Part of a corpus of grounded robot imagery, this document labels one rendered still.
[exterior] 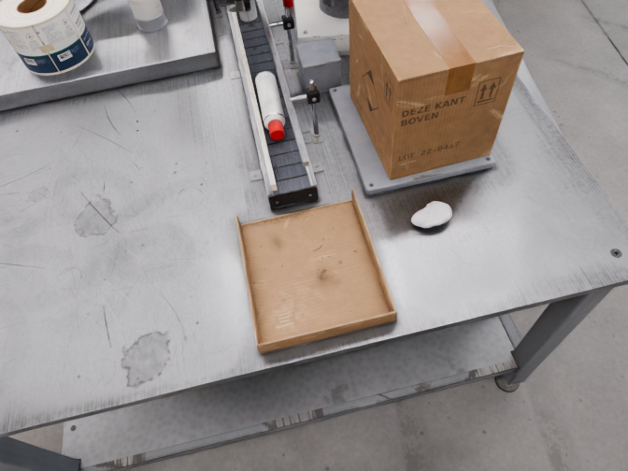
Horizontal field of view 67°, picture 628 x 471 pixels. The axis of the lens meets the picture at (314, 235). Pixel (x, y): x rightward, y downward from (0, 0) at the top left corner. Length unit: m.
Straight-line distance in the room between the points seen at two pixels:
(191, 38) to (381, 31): 0.68
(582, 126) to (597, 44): 0.66
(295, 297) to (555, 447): 1.12
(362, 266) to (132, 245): 0.50
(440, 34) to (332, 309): 0.56
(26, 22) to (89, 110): 0.25
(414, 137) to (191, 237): 0.52
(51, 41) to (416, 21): 0.95
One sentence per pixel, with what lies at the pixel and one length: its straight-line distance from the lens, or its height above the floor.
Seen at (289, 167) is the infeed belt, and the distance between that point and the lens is 1.07.
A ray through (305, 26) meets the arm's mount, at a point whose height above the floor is 0.90.
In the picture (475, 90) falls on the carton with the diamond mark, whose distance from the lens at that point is 0.99.
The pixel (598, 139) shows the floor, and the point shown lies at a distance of 2.59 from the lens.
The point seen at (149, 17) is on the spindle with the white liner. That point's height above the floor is 0.92.
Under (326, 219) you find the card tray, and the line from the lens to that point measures 1.03.
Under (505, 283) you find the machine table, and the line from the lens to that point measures 0.99.
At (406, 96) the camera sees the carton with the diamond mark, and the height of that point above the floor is 1.08.
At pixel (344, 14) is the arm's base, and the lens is 1.47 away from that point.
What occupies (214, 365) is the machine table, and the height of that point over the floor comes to 0.83.
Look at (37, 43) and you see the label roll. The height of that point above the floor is 0.98.
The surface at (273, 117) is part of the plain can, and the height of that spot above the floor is 0.93.
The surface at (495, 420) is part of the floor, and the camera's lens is 1.77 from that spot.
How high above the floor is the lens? 1.67
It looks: 56 degrees down
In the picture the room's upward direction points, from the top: 8 degrees counter-clockwise
